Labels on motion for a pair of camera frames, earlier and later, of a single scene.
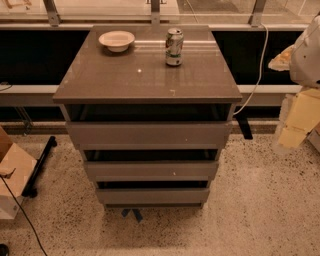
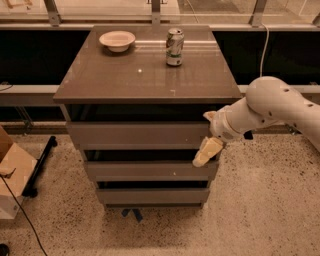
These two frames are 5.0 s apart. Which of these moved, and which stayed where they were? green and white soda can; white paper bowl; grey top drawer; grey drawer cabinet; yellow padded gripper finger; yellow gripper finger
Moved: yellow padded gripper finger; yellow gripper finger
Stayed: white paper bowl; grey top drawer; grey drawer cabinet; green and white soda can
